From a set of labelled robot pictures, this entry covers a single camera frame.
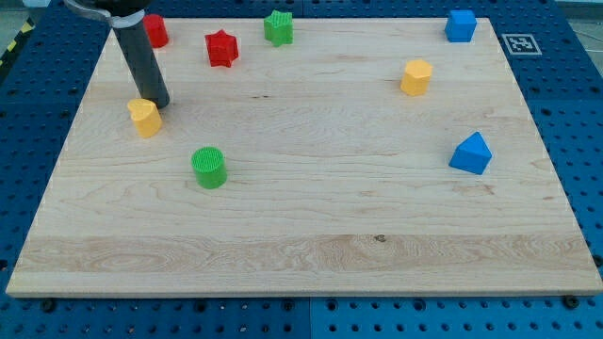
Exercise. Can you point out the black and silver rod mount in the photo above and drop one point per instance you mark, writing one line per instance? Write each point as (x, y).
(116, 13)

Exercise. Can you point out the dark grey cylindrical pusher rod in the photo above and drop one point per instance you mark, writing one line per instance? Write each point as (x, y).
(140, 58)

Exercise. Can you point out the light wooden board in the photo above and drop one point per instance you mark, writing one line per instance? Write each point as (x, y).
(338, 182)

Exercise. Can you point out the red cylinder block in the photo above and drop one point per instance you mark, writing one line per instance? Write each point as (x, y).
(156, 30)

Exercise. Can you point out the yellow heart block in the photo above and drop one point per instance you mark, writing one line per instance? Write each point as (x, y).
(145, 117)

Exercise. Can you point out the red star block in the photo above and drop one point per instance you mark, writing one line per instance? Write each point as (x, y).
(222, 49)

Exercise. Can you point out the green cylinder block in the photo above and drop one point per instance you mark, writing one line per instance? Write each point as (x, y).
(209, 167)

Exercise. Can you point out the green star block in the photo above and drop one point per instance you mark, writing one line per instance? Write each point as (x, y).
(278, 28)

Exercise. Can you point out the yellow hexagon block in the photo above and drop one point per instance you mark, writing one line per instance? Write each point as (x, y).
(416, 77)

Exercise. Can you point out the blue cube block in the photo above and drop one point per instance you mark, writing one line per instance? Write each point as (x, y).
(461, 25)

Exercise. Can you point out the blue triangle block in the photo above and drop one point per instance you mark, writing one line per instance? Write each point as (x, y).
(472, 155)

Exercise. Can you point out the white fiducial marker tag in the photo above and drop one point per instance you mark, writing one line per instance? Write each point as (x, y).
(520, 44)

